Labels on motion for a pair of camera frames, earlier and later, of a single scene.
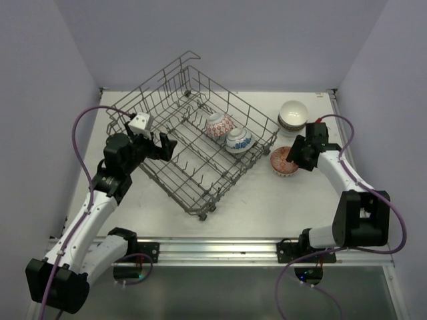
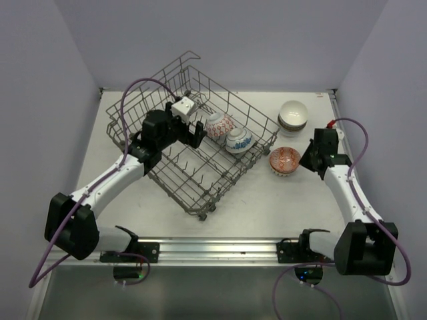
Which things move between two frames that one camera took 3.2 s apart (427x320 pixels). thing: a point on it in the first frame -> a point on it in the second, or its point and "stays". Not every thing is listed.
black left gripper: (163, 153) -> (192, 139)
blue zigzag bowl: (279, 163) stays
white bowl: (293, 113) stays
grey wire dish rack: (220, 141) stays
